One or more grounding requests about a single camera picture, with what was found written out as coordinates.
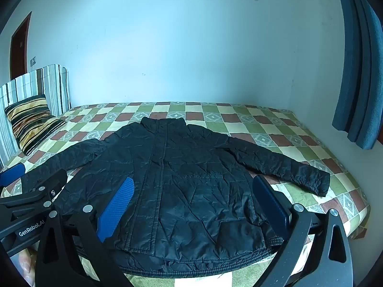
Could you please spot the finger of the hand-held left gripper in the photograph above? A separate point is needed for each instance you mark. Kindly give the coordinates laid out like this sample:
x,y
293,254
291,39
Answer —
x,y
51,182
12,173

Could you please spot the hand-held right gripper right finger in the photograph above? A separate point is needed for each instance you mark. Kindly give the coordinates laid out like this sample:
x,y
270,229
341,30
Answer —
x,y
269,204

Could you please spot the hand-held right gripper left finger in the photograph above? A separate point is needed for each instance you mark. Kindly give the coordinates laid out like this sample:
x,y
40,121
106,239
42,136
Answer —
x,y
118,206

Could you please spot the black quilted jacket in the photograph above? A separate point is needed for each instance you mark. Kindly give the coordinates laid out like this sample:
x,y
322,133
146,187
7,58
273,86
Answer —
x,y
191,191

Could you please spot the person's left hand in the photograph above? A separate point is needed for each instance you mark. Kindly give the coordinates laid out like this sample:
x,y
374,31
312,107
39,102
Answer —
x,y
27,266

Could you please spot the striped yellow brown pillow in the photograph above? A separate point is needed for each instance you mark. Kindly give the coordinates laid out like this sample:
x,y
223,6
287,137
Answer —
x,y
30,122

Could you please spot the checkered bed blanket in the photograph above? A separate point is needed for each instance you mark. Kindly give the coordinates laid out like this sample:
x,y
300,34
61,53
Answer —
x,y
269,134

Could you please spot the striped headboard cushion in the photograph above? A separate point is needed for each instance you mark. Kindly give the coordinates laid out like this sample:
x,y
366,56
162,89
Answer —
x,y
51,83

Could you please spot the brown wooden door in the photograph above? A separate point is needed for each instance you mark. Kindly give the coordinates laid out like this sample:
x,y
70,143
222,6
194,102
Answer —
x,y
19,47

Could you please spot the blue curtain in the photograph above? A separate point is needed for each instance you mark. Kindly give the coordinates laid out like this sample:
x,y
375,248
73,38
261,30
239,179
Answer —
x,y
356,74

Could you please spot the wall light switch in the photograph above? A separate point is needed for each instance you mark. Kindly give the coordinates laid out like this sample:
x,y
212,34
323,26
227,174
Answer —
x,y
33,61

